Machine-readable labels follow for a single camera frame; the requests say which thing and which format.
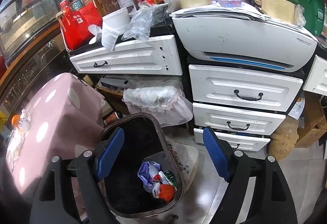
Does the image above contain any white printer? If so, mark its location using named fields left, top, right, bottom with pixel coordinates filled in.
left=171, top=5, right=318, bottom=72

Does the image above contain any cardboard box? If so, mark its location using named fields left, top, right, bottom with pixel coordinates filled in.
left=295, top=92, right=326, bottom=148

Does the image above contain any white bottom stack drawer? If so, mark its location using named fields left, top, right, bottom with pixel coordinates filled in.
left=193, top=127, right=271, bottom=153

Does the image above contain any purple wrapper trash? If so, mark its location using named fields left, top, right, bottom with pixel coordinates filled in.
left=138, top=160, right=161, bottom=193

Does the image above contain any dark oval trash bin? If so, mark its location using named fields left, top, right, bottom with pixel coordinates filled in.
left=101, top=113, right=185, bottom=218

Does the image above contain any white middle stack drawer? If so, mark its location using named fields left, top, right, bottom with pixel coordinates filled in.
left=193, top=103, right=286, bottom=136

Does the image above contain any clear crumpled plastic bag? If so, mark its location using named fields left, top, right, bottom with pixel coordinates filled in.
left=121, top=4, right=168, bottom=42

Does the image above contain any white upper left drawer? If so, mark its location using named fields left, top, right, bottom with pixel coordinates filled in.
left=70, top=35, right=182, bottom=76

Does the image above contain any orange blurred object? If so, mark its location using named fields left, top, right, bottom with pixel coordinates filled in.
left=11, top=114, right=20, bottom=128

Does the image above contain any orange foam net trash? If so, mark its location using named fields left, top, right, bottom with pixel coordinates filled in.
left=157, top=184, right=176, bottom=202

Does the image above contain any red tote bag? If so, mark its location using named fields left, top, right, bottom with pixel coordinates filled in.
left=56, top=0, right=103, bottom=51

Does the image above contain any brown stuffed sack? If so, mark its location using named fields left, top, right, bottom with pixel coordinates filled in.
left=268, top=116, right=299, bottom=161

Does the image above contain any white stack drawer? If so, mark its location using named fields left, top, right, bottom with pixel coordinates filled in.
left=193, top=127, right=271, bottom=153
left=189, top=65, right=303, bottom=112
left=193, top=103, right=286, bottom=136

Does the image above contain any white lace cloth bundle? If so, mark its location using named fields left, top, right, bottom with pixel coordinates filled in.
left=122, top=86, right=193, bottom=127

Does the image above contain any pink polka dot tablecloth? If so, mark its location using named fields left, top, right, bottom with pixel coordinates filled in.
left=4, top=72, right=106, bottom=196

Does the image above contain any white top stack drawer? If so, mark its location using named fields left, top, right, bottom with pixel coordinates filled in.
left=189, top=65, right=303, bottom=112

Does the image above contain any white paper cup stack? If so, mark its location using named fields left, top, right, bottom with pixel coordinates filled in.
left=101, top=8, right=131, bottom=51

